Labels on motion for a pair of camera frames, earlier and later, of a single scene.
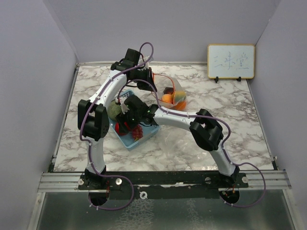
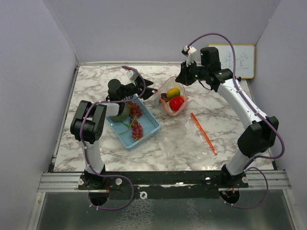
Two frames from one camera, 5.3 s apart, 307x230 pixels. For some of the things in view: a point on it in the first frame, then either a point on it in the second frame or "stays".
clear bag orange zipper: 180,144 stays
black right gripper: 123,118 to 183,76
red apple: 117,130 to 175,103
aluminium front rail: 259,179 stays
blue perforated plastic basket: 128,141 stays
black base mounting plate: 162,185 stays
